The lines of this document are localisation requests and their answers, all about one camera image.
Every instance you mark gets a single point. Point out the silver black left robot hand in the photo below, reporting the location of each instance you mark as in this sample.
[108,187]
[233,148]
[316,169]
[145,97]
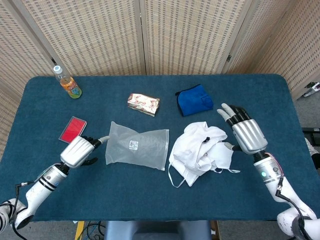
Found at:
[76,152]

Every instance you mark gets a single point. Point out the yellow floor tape strip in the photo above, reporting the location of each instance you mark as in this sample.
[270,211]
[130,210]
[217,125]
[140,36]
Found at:
[79,231]

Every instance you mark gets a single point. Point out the orange Qoo drink bottle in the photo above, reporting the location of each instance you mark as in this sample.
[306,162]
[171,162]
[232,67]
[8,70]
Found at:
[72,90]

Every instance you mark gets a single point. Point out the white red floor device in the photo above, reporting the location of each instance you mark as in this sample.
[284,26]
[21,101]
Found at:
[313,88]

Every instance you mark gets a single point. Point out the black floor equipment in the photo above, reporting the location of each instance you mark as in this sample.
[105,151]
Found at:
[312,133]

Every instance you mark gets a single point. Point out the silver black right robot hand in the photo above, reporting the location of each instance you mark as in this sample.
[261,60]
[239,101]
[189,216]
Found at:
[250,136]

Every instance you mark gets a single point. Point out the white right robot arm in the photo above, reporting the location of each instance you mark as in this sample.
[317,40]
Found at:
[272,180]

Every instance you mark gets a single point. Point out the white fabric object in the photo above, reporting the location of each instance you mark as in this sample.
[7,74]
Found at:
[312,150]

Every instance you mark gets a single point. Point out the black screen hinge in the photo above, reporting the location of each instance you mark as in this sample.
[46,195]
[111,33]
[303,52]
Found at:
[53,60]
[228,58]

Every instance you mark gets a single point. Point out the clear plastic bag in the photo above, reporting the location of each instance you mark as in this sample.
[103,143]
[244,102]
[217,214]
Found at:
[140,156]

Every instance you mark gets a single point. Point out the silver snack packet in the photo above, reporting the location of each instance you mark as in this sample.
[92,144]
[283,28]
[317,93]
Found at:
[143,105]

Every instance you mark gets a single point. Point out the blue table cloth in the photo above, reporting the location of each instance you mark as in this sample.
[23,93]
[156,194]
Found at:
[160,200]

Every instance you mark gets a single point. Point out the red card in clear case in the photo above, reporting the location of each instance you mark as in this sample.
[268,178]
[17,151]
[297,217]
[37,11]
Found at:
[73,127]

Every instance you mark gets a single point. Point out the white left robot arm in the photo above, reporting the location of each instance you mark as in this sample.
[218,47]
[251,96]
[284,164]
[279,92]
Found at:
[40,190]

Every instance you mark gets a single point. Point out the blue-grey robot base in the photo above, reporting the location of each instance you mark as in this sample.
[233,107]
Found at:
[157,231]

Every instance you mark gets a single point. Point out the white garment with ties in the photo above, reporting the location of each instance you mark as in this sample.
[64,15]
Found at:
[195,150]

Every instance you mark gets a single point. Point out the woven beige folding screen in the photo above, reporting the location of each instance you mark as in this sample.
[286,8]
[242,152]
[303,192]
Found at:
[100,37]

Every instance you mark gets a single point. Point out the blue folded cloth pouch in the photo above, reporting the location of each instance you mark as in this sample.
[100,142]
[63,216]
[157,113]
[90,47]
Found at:
[192,101]

